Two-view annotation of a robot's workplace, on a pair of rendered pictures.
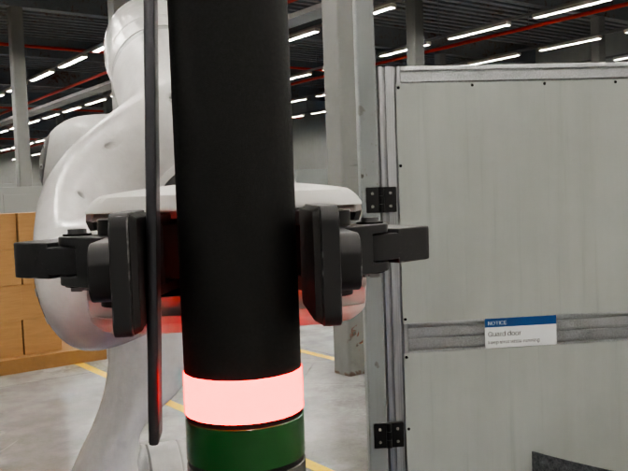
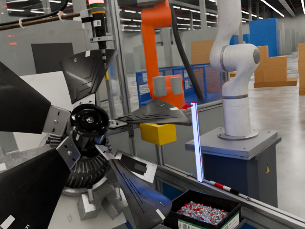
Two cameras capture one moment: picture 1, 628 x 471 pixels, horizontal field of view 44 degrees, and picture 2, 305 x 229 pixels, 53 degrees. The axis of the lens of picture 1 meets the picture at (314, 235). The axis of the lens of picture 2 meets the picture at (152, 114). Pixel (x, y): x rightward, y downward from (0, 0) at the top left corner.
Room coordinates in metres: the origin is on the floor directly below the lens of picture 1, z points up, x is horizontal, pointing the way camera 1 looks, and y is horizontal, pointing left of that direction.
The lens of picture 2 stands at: (-0.10, -0.92, 1.39)
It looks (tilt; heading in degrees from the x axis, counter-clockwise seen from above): 11 degrees down; 64
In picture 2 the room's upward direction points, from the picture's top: 7 degrees counter-clockwise
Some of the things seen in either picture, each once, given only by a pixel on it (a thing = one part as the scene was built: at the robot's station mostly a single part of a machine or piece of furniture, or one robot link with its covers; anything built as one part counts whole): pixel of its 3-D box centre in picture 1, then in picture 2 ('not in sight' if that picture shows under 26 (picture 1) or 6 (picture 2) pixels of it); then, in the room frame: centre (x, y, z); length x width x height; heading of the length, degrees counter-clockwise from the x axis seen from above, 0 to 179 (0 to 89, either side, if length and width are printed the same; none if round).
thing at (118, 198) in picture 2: not in sight; (117, 191); (0.19, -0.01, 0.96); 0.02 x 0.02 x 0.06
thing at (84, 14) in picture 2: not in sight; (96, 25); (0.21, 0.03, 1.50); 0.09 x 0.07 x 0.10; 131
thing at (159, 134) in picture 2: not in sight; (158, 132); (0.54, 0.35, 1.02); 0.16 x 0.10 x 0.11; 96
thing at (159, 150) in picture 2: not in sight; (159, 152); (0.54, 0.35, 0.92); 0.03 x 0.03 x 0.12; 6
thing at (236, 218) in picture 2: not in sight; (201, 215); (0.43, -0.13, 0.85); 0.22 x 0.17 x 0.07; 111
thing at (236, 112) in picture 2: not in sight; (236, 116); (0.88, 0.18, 1.06); 0.19 x 0.19 x 0.18
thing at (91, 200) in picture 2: not in sight; (90, 193); (0.10, -0.01, 0.99); 0.02 x 0.02 x 0.06
